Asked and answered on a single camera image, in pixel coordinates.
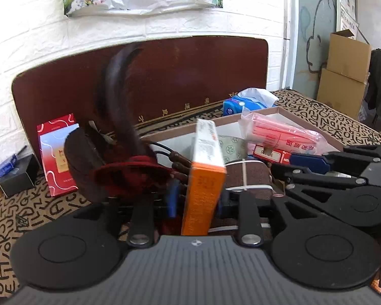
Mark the letter-patterned brown tablecloth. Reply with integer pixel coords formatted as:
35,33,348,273
0,89,381,301

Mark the pink packaged sticks bag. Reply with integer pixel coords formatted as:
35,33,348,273
238,110,329,155

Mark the blue tissue pack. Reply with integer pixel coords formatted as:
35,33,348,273
223,87,279,116

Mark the brown sandpaper roll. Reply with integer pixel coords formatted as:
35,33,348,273
224,159,274,200

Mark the green patterned tape roll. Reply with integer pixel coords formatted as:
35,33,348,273
218,135,248,164

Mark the red white label box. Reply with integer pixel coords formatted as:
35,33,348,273
252,145,291,164

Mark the red white gift box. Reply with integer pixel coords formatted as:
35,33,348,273
37,114,79,197

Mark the orange white medicine box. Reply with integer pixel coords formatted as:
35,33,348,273
181,119,227,236

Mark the lower cardboard box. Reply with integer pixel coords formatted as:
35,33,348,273
316,68,366,119

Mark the upper cardboard box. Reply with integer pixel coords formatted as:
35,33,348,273
327,30,372,83

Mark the dark brown wooden board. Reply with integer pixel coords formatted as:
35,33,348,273
11,36,269,152

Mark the blue cigarette-style box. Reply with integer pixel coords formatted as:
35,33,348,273
0,154,18,178

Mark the shallow cardboard tray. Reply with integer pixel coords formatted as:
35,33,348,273
141,108,343,162

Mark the dark brown feather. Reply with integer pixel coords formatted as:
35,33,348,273
98,43,155,158

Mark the black cardboard box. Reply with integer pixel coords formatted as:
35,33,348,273
0,154,40,198

